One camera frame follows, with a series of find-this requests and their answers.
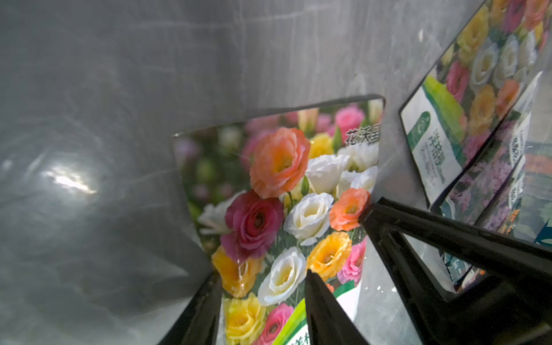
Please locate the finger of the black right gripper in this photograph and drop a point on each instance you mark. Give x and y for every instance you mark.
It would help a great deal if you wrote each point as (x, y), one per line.
(503, 296)

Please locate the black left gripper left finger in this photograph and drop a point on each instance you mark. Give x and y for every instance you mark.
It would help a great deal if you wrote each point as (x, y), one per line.
(198, 324)

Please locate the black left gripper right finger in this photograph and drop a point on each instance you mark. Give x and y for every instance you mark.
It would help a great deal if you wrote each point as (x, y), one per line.
(328, 323)

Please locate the pink cosmos seed packet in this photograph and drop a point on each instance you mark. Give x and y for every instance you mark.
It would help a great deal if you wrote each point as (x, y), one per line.
(522, 209)

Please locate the pink flowers seed packet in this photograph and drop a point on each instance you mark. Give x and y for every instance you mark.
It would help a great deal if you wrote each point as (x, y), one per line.
(470, 198)

